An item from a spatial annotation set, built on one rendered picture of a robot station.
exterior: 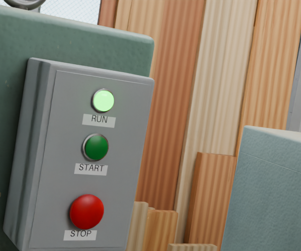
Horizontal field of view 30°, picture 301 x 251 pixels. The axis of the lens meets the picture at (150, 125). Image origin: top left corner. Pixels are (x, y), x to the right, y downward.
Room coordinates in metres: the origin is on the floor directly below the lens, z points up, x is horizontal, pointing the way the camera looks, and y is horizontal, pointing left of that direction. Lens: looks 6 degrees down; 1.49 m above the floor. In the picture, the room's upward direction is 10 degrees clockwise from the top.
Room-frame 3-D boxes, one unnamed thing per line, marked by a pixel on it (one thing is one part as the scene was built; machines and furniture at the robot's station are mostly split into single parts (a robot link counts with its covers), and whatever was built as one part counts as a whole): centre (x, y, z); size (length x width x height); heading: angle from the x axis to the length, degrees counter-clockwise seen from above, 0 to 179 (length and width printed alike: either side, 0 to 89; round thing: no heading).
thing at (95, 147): (0.47, 0.04, 1.42); 0.02 x 0.01 x 0.02; 121
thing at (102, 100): (0.47, 0.04, 1.46); 0.02 x 0.01 x 0.02; 121
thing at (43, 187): (0.50, 0.06, 1.40); 0.10 x 0.06 x 0.16; 121
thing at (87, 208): (0.47, 0.04, 1.36); 0.03 x 0.01 x 0.03; 121
